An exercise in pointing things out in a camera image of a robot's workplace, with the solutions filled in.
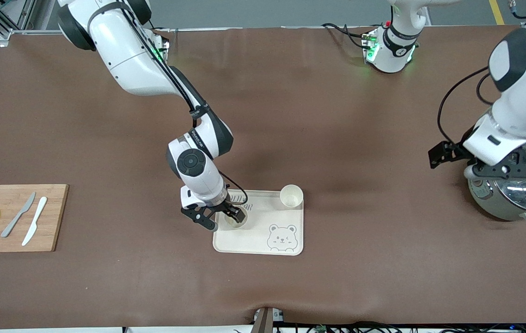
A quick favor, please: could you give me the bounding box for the white IKEA cup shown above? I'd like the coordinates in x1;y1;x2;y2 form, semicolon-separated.
280;185;304;208
223;207;250;230

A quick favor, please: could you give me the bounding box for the cream bear print tray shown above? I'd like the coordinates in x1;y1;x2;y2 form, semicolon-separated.
213;189;304;256

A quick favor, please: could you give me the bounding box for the glass pot lid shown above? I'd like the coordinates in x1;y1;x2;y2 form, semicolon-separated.
491;142;526;213

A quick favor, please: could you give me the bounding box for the grey-green cooking pot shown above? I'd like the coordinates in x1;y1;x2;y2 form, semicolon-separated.
468;141;526;226

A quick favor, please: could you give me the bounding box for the brown table cover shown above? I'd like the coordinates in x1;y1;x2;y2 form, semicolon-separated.
0;25;526;330

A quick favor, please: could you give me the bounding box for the wooden cutting board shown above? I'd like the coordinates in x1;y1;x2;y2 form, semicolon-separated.
0;184;69;253

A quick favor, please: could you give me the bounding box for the white plastic knife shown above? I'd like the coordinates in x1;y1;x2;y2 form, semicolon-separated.
22;197;48;247

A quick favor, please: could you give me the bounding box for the grey plastic knife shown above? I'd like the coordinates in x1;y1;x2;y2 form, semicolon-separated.
1;192;36;238

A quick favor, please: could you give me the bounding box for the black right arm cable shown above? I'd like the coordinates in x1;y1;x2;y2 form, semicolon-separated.
120;0;249;205

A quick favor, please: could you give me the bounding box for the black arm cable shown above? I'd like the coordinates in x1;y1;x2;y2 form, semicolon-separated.
120;0;249;205
437;66;499;145

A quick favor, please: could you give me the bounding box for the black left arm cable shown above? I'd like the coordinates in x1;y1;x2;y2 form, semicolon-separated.
437;66;499;145

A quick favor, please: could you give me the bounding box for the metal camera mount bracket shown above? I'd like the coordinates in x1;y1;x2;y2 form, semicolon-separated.
253;306;286;333

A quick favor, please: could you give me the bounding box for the black base cable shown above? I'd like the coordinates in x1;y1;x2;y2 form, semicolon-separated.
322;22;371;49

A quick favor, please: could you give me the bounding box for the aluminium frame profile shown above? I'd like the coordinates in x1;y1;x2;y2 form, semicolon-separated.
0;0;62;47

